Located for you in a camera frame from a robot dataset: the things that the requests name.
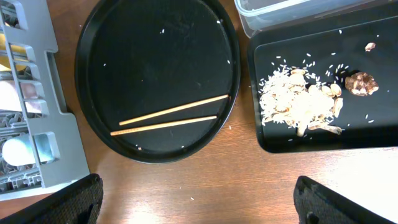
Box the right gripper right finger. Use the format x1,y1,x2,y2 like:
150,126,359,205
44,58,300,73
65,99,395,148
293,175,391,224

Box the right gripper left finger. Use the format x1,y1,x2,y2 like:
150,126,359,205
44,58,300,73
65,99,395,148
1,174,103,224

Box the wooden chopstick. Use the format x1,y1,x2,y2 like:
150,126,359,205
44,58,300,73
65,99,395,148
110,116,217,136
119,95,229,126

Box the blue cup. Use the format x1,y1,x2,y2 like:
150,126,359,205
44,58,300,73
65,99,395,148
2,135,35,166

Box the food scraps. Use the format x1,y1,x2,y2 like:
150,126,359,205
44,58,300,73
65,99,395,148
259,53,379,138

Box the pink cup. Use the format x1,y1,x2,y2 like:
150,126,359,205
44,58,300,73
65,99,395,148
0,80,40,113

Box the yellow bowl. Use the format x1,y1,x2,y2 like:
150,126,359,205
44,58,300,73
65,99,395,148
1,33,27,72

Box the grey dishwasher rack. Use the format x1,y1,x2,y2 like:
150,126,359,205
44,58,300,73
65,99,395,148
1,0,90,201

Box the black rectangular tray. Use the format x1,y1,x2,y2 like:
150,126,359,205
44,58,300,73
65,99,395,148
248,1,397,153

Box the round black tray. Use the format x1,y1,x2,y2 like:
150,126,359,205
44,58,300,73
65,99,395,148
75,0,241,164

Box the clear plastic bin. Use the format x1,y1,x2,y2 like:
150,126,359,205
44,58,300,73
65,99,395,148
234,0,383,38

